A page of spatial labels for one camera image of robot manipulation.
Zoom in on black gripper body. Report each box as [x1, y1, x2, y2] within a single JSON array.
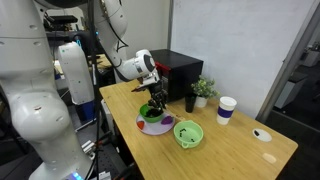
[[147, 80, 169, 102]]

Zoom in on white robot link blue base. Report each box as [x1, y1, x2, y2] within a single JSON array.
[[57, 41, 98, 123]]

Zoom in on dark green bowl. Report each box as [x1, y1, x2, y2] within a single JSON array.
[[138, 102, 165, 124]]

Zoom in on pile of dark coffee beans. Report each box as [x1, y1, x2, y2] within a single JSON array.
[[145, 107, 164, 119]]

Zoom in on purple toy grapes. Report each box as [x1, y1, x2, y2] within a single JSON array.
[[160, 114, 174, 126]]

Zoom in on lavender round plate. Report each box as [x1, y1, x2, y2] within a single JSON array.
[[135, 111, 176, 136]]

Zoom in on black cup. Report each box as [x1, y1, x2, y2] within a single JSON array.
[[184, 92, 198, 114]]

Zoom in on red and black microwave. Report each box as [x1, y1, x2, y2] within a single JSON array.
[[149, 49, 205, 104]]

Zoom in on small potted plant white pot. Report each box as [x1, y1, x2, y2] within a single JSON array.
[[190, 75, 220, 109]]

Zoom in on background wooden desk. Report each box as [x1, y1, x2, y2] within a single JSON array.
[[87, 54, 113, 71]]

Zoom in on white cup with purple band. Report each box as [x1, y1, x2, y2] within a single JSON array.
[[216, 96, 238, 126]]

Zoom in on black optical breadboard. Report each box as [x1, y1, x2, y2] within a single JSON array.
[[84, 143, 136, 180]]

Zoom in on small black white object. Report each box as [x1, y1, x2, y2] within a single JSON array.
[[252, 127, 273, 143]]

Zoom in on beige round sticker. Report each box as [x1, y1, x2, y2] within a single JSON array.
[[262, 152, 278, 165]]

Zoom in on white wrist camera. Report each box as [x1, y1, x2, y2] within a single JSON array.
[[142, 73, 161, 89]]

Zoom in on light green bowl with handles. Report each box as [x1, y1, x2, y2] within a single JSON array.
[[172, 119, 205, 150]]

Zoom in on red handled tool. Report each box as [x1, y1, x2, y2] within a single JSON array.
[[94, 137, 112, 148]]

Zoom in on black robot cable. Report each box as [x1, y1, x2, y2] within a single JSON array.
[[87, 0, 130, 180]]

